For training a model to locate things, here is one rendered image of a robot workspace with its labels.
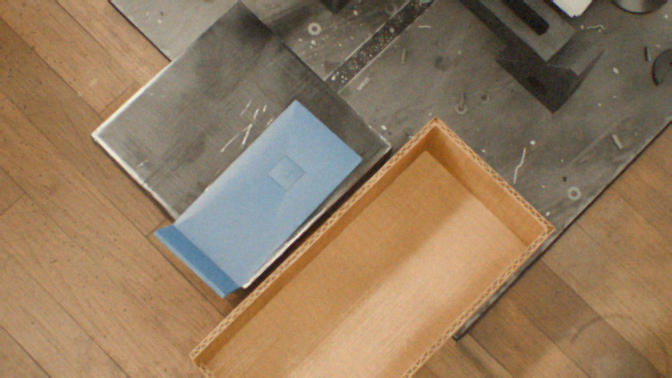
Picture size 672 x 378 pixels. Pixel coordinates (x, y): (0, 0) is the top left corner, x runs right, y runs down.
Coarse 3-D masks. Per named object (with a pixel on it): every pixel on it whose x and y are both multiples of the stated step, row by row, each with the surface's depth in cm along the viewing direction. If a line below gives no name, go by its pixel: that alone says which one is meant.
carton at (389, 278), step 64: (384, 192) 101; (448, 192) 101; (512, 192) 94; (320, 256) 99; (384, 256) 100; (448, 256) 100; (512, 256) 100; (256, 320) 98; (320, 320) 98; (384, 320) 98; (448, 320) 98
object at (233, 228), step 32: (288, 128) 100; (320, 128) 100; (256, 160) 99; (320, 160) 99; (352, 160) 99; (224, 192) 98; (256, 192) 98; (288, 192) 98; (320, 192) 99; (192, 224) 98; (224, 224) 98; (256, 224) 98; (288, 224) 98; (192, 256) 95; (224, 256) 97; (256, 256) 97; (224, 288) 94
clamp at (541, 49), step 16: (464, 0) 100; (480, 0) 98; (496, 0) 98; (512, 0) 99; (528, 0) 98; (480, 16) 100; (496, 16) 98; (512, 16) 98; (528, 16) 99; (544, 16) 98; (496, 32) 100; (512, 32) 97; (528, 32) 97; (544, 32) 99; (560, 32) 97; (576, 32) 97; (512, 48) 100; (528, 48) 97; (544, 48) 97; (560, 48) 97; (528, 64) 100; (544, 64) 97
